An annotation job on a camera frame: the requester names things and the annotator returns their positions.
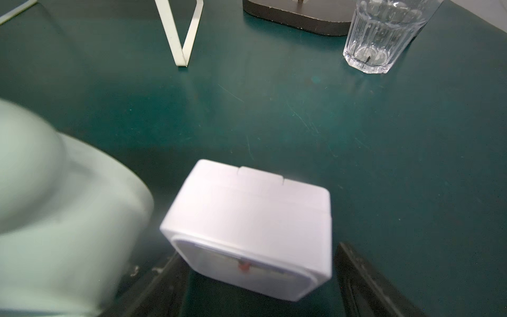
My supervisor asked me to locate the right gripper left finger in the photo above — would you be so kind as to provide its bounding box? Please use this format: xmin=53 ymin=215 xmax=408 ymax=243
xmin=100 ymin=253 xmax=190 ymax=316

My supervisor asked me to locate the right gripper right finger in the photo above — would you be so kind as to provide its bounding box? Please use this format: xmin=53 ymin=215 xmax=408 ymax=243
xmin=334 ymin=243 xmax=426 ymax=317

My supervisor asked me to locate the white square alarm clock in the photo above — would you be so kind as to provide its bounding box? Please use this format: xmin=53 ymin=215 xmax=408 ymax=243
xmin=160 ymin=159 xmax=333 ymax=302

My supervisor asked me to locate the white twin-bell alarm clock right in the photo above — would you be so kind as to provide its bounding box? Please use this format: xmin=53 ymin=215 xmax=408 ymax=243
xmin=1 ymin=100 xmax=154 ymax=316

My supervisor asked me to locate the wooden two-tier shelf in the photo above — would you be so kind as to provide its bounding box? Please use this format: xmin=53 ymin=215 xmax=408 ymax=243
xmin=0 ymin=0 xmax=205 ymax=68

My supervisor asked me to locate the clear drinking glass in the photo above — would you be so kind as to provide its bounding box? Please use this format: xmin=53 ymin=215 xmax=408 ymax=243
xmin=343 ymin=0 xmax=442 ymax=74

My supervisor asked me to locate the metal scroll jewelry stand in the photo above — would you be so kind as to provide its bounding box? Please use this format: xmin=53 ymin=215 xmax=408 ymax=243
xmin=242 ymin=0 xmax=356 ymax=36

